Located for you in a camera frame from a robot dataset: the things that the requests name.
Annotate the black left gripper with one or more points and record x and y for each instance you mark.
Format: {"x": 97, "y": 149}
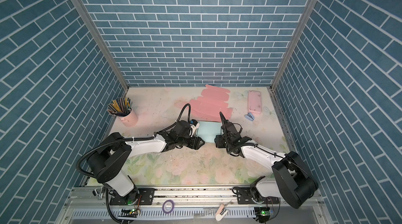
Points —
{"x": 197, "y": 146}

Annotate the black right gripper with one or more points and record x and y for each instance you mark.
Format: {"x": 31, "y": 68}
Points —
{"x": 218, "y": 141}

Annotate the mint green paper box sheet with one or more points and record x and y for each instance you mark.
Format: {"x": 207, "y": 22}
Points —
{"x": 208, "y": 131}

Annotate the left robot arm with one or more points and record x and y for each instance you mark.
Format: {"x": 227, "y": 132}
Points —
{"x": 105, "y": 162}

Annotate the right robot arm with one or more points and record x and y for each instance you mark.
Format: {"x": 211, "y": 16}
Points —
{"x": 294, "y": 181}

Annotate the pink paper box sheet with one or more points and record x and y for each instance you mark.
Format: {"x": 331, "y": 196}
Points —
{"x": 212, "y": 101}

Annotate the pink pencil case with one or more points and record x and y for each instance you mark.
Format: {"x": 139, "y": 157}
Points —
{"x": 254, "y": 102}

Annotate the purple tape roll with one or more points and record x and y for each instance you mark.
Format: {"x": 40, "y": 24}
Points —
{"x": 168, "y": 207}

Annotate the pink metal pencil bucket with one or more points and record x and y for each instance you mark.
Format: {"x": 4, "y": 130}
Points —
{"x": 129, "y": 120}

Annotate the white pink clip tool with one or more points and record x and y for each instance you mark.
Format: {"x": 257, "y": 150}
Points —
{"x": 221, "y": 212}

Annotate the bundle of colored pencils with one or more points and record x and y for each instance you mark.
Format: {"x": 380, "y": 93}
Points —
{"x": 120, "y": 107}

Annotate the aluminium front rail frame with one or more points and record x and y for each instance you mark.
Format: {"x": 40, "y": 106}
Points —
{"x": 193, "y": 204}

